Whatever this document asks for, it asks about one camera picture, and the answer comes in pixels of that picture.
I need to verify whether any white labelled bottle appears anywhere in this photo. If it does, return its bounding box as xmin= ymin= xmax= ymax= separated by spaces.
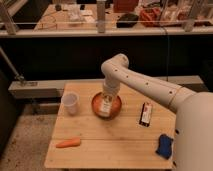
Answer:
xmin=99 ymin=94 xmax=113 ymax=117

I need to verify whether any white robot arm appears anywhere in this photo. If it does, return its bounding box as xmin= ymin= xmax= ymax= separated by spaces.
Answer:
xmin=101 ymin=54 xmax=213 ymax=171

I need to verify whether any orange ceramic bowl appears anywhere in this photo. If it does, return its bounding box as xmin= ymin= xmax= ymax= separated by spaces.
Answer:
xmin=91 ymin=92 xmax=122 ymax=119

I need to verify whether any white plastic cup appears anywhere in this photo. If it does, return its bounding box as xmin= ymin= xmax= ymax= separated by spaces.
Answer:
xmin=61 ymin=92 xmax=79 ymax=115

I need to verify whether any wooden table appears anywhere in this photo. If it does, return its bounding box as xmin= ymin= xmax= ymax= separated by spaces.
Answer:
xmin=45 ymin=82 xmax=176 ymax=169

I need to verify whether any orange carrot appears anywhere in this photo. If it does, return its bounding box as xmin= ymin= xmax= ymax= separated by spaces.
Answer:
xmin=56 ymin=138 xmax=81 ymax=148

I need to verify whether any black bag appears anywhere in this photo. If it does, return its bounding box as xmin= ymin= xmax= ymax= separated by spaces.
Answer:
xmin=116 ymin=13 xmax=139 ymax=28

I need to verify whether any blue sponge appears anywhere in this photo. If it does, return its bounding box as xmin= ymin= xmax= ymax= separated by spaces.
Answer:
xmin=156 ymin=134 xmax=173 ymax=159

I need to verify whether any grey metal pole clamp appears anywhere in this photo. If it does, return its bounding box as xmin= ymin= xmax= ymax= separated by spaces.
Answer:
xmin=0 ymin=46 xmax=38 ymax=88

